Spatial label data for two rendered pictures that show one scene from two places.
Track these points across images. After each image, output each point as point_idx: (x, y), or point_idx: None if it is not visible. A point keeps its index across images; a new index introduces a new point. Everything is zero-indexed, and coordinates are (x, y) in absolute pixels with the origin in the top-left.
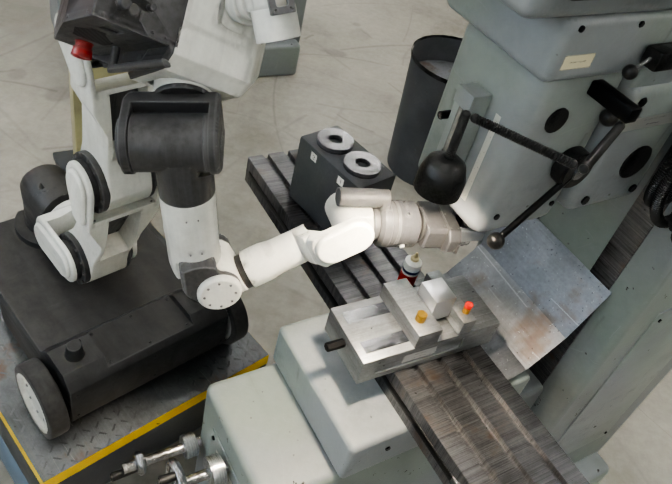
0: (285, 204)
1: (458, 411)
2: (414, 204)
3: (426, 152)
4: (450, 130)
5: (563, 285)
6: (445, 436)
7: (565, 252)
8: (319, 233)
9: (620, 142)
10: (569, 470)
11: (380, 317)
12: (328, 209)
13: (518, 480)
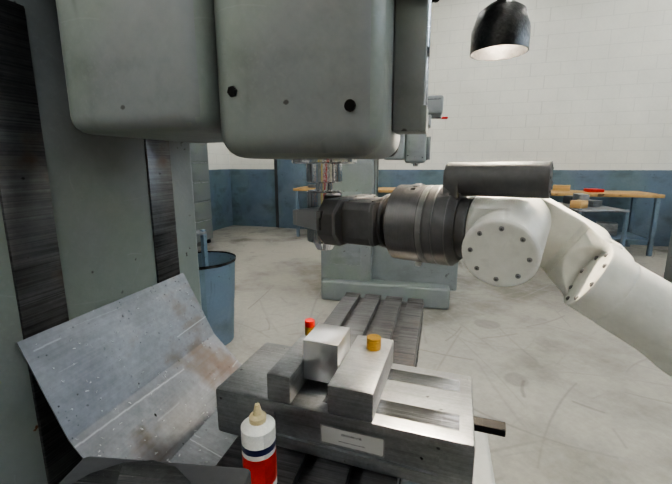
0: None
1: None
2: (402, 185)
3: (384, 97)
4: (431, 10)
5: (167, 317)
6: (407, 353)
7: (131, 300)
8: (589, 224)
9: None
10: (338, 313)
11: (401, 400)
12: (544, 242)
13: (379, 322)
